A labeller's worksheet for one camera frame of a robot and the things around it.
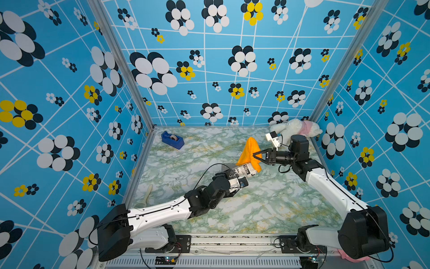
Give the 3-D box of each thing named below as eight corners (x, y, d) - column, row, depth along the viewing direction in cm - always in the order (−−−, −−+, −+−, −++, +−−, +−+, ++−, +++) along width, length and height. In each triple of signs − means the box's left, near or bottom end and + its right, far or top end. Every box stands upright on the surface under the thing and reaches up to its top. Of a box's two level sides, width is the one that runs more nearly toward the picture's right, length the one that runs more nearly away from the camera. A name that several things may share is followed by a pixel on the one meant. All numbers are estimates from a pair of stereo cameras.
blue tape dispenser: (162, 143, 114) (159, 135, 108) (167, 137, 117) (164, 130, 111) (179, 150, 110) (177, 143, 104) (184, 144, 113) (182, 137, 107)
